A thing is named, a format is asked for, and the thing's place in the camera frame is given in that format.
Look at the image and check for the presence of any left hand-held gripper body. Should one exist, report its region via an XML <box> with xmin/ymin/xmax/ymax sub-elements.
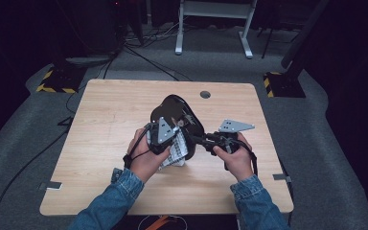
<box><xmin>147</xmin><ymin>116</ymin><xmax>182</xmax><ymax>156</ymax></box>

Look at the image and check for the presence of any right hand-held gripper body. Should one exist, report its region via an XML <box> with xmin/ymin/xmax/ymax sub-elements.
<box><xmin>202</xmin><ymin>118</ymin><xmax>256</xmax><ymax>155</ymax></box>

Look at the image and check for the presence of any white grey patterned cloth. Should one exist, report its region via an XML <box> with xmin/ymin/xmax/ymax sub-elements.
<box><xmin>146</xmin><ymin>126</ymin><xmax>190</xmax><ymax>169</ymax></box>

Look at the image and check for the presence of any black floral print bag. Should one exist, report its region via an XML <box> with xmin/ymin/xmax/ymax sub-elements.
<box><xmin>149</xmin><ymin>94</ymin><xmax>206</xmax><ymax>161</ymax></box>

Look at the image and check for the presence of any person's left hand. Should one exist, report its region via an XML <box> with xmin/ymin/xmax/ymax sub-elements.
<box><xmin>127</xmin><ymin>126</ymin><xmax>173</xmax><ymax>184</ymax></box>

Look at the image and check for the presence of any person's right hand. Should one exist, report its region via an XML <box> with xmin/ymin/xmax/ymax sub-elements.
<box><xmin>212</xmin><ymin>131</ymin><xmax>254</xmax><ymax>182</ymax></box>

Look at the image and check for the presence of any yellow black striped stand base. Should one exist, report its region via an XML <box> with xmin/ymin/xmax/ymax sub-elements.
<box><xmin>263</xmin><ymin>71</ymin><xmax>307</xmax><ymax>99</ymax></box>
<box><xmin>35</xmin><ymin>63</ymin><xmax>88</xmax><ymax>95</ymax></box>

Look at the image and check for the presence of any grey tape piece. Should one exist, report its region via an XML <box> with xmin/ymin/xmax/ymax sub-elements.
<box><xmin>272</xmin><ymin>172</ymin><xmax>292</xmax><ymax>184</ymax></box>
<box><xmin>39</xmin><ymin>180</ymin><xmax>63</xmax><ymax>192</ymax></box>

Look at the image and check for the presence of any black stand pole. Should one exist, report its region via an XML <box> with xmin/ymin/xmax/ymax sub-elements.
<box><xmin>280</xmin><ymin>0</ymin><xmax>331</xmax><ymax>70</ymax></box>

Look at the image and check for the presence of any black wrist strap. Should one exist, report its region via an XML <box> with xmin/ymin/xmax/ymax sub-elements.
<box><xmin>236</xmin><ymin>139</ymin><xmax>260</xmax><ymax>177</ymax></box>
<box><xmin>122</xmin><ymin>123</ymin><xmax>152</xmax><ymax>171</ymax></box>

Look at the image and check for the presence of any white cable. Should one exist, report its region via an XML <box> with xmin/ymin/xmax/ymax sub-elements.
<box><xmin>136</xmin><ymin>214</ymin><xmax>190</xmax><ymax>230</ymax></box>

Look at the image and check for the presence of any orange strap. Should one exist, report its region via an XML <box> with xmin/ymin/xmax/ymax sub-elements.
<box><xmin>145</xmin><ymin>215</ymin><xmax>173</xmax><ymax>230</ymax></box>

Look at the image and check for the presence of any grey base plate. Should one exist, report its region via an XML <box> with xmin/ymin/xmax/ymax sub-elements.
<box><xmin>64</xmin><ymin>56</ymin><xmax>112</xmax><ymax>68</ymax></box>

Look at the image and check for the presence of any white desk frame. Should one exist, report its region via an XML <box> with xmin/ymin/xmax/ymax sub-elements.
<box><xmin>174</xmin><ymin>0</ymin><xmax>259</xmax><ymax>60</ymax></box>

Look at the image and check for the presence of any long black floor cable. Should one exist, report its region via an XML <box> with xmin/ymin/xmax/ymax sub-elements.
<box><xmin>0</xmin><ymin>116</ymin><xmax>76</xmax><ymax>230</ymax></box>

